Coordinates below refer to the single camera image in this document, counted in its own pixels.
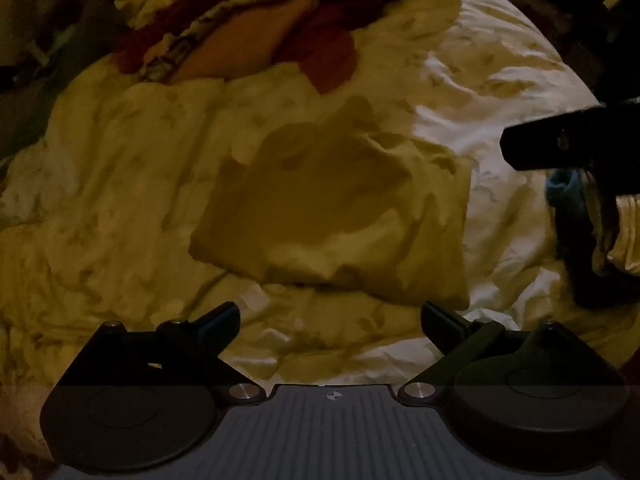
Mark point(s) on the shiny golden cloth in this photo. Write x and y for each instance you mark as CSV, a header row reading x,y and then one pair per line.
x,y
625,230

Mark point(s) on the red garment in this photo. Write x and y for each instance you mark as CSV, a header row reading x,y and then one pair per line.
x,y
332,40

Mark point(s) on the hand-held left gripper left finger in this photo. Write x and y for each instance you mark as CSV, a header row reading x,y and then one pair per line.
x,y
224,321

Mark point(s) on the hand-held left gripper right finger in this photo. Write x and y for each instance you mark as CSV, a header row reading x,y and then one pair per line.
x,y
436,321

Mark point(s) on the white patterned bed sheet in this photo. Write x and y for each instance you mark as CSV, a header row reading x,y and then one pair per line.
x,y
125,210

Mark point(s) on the patterned trim cloth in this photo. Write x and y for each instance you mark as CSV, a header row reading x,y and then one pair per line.
x,y
170,47

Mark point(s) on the orange garment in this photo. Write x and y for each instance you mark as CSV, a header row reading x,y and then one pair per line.
x,y
250,35

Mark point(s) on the grey green cloth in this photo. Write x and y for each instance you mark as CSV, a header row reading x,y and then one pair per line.
x,y
75,45

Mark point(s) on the yellow small garment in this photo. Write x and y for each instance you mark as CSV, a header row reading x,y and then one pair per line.
x,y
325,210

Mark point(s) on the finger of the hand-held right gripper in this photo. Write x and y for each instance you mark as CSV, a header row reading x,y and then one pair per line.
x,y
565,192
545,142

